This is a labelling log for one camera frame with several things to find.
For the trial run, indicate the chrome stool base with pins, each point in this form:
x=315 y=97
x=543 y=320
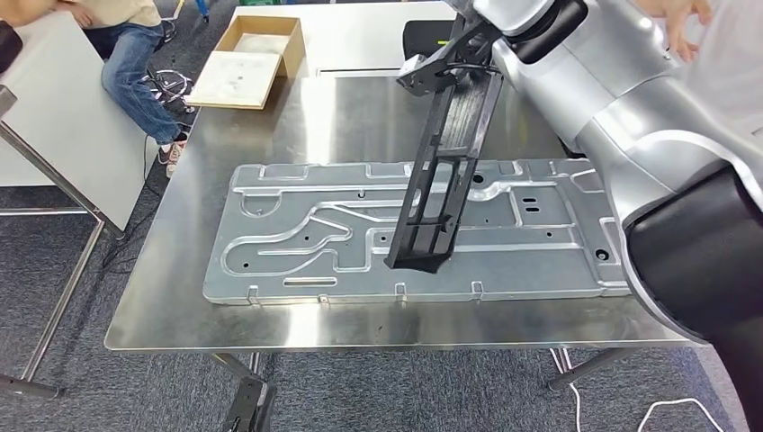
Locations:
x=179 y=95

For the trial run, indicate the black soft case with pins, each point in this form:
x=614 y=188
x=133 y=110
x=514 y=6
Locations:
x=429 y=39

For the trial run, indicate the black plastic tray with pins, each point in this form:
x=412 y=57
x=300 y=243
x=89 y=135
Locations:
x=9 y=47

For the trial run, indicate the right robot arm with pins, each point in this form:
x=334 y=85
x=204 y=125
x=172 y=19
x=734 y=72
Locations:
x=596 y=77

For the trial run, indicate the black robot wheeled base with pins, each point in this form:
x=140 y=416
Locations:
x=250 y=405

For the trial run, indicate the person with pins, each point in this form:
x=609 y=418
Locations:
x=733 y=71
x=131 y=77

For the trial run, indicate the open cardboard box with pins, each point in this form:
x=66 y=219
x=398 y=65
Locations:
x=238 y=77

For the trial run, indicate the stainless steel workbench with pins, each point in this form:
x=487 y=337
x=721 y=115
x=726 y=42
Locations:
x=298 y=119
x=62 y=304

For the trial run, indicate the black license plate frame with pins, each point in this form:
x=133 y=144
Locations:
x=417 y=259

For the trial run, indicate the white board panel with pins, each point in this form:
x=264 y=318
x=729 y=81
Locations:
x=59 y=119

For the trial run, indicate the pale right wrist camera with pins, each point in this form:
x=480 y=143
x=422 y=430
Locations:
x=412 y=71

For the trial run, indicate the grey stamped metal panel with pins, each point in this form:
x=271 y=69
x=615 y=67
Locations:
x=328 y=268

